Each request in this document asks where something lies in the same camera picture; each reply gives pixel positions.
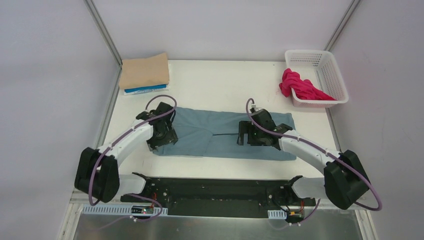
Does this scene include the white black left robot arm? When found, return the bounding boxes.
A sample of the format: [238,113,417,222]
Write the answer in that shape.
[74,102,178,203]

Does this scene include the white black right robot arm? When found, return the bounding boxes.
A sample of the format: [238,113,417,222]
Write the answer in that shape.
[245,105,382,211]

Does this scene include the right controller circuit board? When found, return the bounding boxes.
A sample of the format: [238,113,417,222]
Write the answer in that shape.
[287,211,304,219]

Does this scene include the folded blue white t shirt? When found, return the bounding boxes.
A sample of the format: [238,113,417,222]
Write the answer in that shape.
[123,84,168,96]

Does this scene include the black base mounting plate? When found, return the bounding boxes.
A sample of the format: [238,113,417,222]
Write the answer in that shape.
[120,177,316,219]

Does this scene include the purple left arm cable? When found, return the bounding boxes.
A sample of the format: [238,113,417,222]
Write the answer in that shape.
[87,94,178,223]

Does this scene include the aluminium frame post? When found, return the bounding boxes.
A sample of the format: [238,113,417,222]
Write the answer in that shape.
[324,0,362,52]
[83,0,123,68]

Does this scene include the controller circuit board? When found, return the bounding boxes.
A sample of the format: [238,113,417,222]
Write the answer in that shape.
[131,205,154,216]
[287,211,304,219]

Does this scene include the grey-blue t shirt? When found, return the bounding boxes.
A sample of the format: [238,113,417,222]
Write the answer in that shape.
[153,107,296,161]

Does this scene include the left controller circuit board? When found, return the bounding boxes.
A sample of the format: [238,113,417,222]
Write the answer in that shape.
[131,205,154,216]

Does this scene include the folded tan t shirt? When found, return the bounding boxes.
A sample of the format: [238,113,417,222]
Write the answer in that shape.
[119,52,170,89]

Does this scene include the pink red t shirt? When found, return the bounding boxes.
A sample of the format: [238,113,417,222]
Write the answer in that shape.
[279,68,336,101]

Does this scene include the white plastic laundry basket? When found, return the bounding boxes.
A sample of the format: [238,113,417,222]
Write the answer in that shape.
[284,49,349,108]

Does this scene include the right aluminium frame post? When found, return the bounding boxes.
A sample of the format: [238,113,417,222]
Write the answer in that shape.
[324,0,362,52]

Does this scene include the left aluminium frame post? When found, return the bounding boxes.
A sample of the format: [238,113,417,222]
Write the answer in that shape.
[83,0,123,68]

